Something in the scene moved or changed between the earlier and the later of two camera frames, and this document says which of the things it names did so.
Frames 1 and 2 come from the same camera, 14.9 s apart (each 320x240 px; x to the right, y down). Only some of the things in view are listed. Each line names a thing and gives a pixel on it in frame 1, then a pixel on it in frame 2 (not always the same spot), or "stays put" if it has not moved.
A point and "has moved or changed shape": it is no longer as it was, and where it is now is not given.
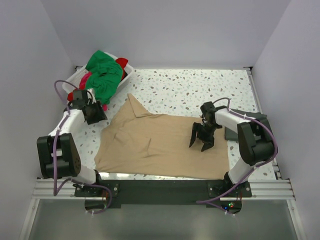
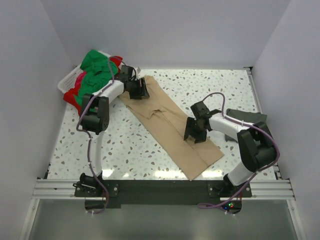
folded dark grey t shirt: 231,135 stays put
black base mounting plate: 98,196 stays put
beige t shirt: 132,141 has moved or changed shape
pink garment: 83,85 -> 78,81
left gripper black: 100,114 -> 141,90
